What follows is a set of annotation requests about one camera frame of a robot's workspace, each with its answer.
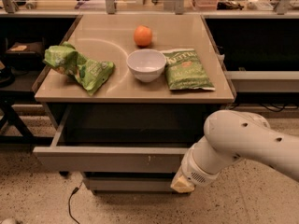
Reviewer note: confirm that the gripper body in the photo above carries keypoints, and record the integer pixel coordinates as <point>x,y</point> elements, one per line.
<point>195,174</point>

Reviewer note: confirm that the grey top drawer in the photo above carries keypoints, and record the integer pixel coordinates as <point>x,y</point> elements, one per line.
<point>122,138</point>

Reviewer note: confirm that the grey drawer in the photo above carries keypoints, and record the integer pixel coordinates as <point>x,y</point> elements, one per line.
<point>128,182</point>
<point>122,138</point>

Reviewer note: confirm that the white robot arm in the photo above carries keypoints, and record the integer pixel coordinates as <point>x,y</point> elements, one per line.
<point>232,136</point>

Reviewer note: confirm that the grey bottom drawer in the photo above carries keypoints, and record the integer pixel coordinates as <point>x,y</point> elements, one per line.
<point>128,182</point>

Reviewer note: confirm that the grey drawer cabinet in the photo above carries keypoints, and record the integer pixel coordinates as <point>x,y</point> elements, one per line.
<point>110,38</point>

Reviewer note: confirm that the flat green chip bag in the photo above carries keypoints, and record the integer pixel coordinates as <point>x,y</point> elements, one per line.
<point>184,71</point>

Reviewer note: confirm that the white bowl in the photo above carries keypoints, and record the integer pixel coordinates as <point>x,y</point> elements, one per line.
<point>146,65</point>

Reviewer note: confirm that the crumpled green chip bag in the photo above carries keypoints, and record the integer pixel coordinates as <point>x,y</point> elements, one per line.
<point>88,73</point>

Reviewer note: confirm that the orange fruit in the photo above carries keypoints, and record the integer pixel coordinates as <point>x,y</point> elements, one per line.
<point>142,36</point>

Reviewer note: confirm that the black side table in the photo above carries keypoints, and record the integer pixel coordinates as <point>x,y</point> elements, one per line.
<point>22,72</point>

